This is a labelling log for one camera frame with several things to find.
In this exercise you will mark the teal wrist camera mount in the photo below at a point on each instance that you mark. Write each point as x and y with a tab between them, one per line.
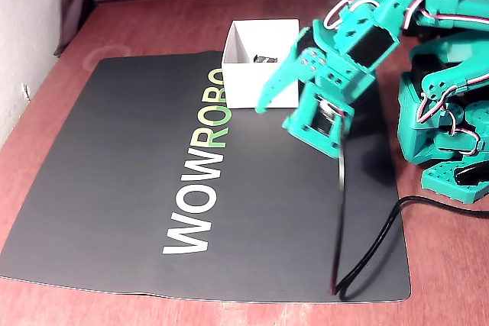
302	120

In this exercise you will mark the teal robot base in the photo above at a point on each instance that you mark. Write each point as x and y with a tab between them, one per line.
416	127

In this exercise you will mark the dark WOWROBO desk mat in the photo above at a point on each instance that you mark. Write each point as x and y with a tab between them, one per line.
114	169

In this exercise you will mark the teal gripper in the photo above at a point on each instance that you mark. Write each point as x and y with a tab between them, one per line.
309	62

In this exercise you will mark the black 9V battery pack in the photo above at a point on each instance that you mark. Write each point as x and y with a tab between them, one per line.
265	59

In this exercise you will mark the white open cardboard box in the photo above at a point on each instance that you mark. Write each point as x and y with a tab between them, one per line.
252	85

